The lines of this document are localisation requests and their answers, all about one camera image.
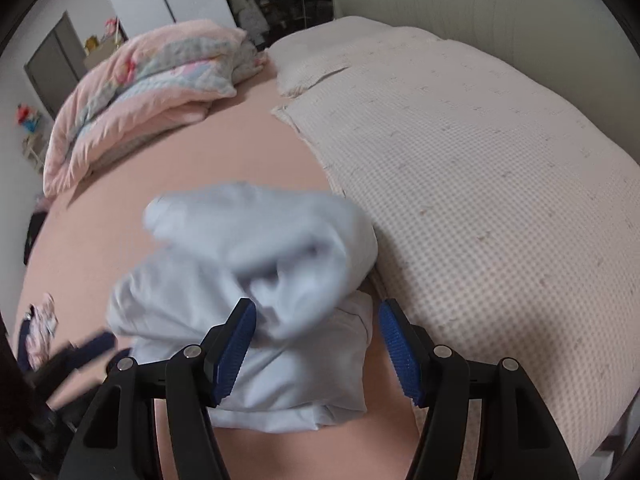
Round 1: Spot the pink bed sheet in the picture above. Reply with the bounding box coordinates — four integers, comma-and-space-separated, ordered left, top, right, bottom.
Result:
14, 64, 427, 480

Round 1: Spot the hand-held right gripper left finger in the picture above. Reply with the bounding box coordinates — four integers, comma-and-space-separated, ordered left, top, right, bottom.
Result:
60, 297, 258, 480

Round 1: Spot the beige checked pillow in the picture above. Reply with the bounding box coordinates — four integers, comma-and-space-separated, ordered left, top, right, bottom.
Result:
269, 15, 442, 99

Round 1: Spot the black bag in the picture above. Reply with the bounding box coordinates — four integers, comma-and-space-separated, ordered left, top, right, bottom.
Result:
21, 209, 49, 267

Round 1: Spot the grey door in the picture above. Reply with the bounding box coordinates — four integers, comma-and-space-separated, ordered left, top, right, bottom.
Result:
24, 11, 89, 122

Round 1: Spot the white t-shirt with navy trim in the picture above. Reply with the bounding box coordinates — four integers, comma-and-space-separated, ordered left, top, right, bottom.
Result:
106, 181, 379, 434

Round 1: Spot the white shelf rack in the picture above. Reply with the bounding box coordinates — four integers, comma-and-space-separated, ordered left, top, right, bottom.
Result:
21, 131, 52, 177

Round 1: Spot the folded pink quilt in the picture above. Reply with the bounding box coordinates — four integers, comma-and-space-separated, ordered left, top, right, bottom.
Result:
41, 18, 272, 197

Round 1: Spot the pink cartoon print pajamas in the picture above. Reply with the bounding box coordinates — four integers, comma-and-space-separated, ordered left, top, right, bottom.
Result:
25, 292, 59, 372

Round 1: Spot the grey-green sofa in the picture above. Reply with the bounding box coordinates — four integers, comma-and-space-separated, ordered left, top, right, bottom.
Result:
329, 0, 640, 163

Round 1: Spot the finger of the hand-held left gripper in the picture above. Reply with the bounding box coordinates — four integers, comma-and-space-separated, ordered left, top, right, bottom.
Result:
66, 331, 119, 369

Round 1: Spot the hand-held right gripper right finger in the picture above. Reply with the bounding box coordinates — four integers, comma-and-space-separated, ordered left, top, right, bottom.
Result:
377, 298, 581, 480

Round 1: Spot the beige checked blanket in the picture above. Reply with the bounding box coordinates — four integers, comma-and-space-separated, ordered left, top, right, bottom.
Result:
270, 27, 640, 462

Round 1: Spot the red and blue toy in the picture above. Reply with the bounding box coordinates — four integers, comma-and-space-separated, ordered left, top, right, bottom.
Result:
14, 103, 42, 134

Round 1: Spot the navy garment with silver stripes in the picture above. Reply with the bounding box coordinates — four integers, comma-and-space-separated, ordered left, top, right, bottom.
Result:
16, 307, 36, 373

